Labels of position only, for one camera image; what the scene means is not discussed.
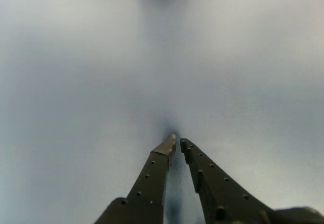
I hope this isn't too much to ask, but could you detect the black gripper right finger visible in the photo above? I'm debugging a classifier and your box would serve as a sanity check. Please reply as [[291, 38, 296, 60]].
[[179, 138, 276, 224]]

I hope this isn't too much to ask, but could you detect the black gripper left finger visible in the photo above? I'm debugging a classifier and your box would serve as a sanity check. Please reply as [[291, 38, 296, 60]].
[[94, 133, 178, 224]]

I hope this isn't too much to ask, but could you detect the dark blue mat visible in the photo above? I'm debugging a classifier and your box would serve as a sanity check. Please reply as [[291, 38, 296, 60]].
[[0, 0, 324, 224]]

